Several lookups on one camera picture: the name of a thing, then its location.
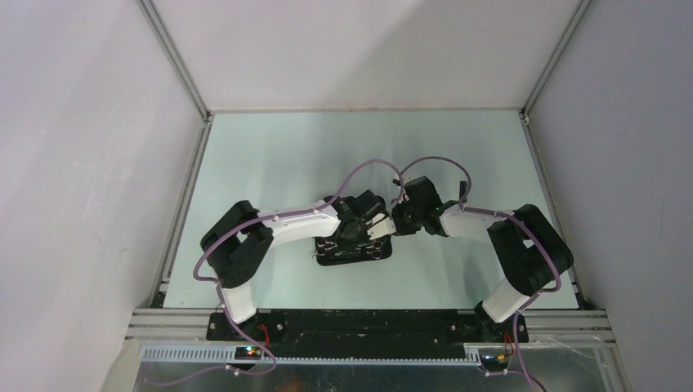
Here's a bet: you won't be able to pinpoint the black zip tool case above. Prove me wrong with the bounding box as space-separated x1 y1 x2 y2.
314 190 392 266

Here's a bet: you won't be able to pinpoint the silver cutting scissors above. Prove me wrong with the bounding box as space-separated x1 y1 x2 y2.
357 239 387 261

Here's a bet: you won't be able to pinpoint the silver thinning scissors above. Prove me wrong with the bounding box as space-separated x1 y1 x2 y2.
315 238 358 257

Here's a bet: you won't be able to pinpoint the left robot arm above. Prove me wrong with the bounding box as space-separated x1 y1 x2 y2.
200 190 396 341

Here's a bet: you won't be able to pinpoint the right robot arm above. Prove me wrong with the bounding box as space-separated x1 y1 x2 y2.
392 176 574 341

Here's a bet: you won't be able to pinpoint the black comb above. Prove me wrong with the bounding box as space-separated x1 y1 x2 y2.
458 180 468 199

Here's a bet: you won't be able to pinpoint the left controller board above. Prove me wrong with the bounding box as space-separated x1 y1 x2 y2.
234 345 264 361

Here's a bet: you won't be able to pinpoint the controller board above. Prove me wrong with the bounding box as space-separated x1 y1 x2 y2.
234 345 264 361
480 354 512 368

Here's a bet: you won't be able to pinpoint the right controller board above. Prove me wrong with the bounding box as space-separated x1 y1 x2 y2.
480 354 512 368

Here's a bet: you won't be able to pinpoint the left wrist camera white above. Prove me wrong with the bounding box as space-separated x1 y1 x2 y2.
367 214 396 240

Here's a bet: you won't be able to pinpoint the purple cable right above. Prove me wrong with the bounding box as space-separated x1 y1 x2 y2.
397 155 564 392

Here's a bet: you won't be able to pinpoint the purple cable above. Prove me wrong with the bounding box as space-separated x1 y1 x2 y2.
397 155 564 392
192 158 405 374

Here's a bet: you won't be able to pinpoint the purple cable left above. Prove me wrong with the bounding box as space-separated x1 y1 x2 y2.
192 158 405 374

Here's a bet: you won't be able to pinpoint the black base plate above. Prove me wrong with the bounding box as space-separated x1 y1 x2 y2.
206 310 529 360

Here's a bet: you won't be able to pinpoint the aluminium front rail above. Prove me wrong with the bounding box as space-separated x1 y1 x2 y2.
126 309 615 365

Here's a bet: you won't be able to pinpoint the aluminium corner frame post right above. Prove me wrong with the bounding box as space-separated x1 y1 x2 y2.
520 0 593 125

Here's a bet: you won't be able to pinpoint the aluminium corner frame post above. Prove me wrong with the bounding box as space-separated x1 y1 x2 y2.
520 0 593 125
136 0 210 121

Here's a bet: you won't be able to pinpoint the aluminium corner frame post left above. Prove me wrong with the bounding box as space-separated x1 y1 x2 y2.
136 0 210 121

